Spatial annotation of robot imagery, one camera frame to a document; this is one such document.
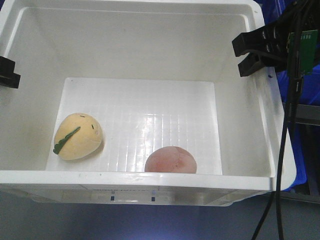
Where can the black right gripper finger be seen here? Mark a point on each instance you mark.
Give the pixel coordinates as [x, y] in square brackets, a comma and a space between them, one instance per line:
[254, 62]
[268, 41]

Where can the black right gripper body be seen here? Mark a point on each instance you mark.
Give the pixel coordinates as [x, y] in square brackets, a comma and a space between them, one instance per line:
[307, 14]

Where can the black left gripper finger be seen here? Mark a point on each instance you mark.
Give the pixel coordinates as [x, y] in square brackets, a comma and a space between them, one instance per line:
[7, 76]

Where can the yellow plush toy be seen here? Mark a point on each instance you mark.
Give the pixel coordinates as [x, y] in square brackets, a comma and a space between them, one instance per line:
[78, 135]

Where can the white plastic tote box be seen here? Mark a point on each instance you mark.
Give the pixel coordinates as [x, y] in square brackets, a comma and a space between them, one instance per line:
[154, 74]

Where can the pink plush toy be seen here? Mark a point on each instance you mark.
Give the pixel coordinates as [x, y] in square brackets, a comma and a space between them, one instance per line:
[171, 159]

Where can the green right circuit board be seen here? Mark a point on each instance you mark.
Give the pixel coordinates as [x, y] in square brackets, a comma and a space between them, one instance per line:
[307, 52]

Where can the blue plastic bin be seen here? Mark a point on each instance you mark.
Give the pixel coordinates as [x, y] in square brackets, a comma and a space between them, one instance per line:
[306, 140]

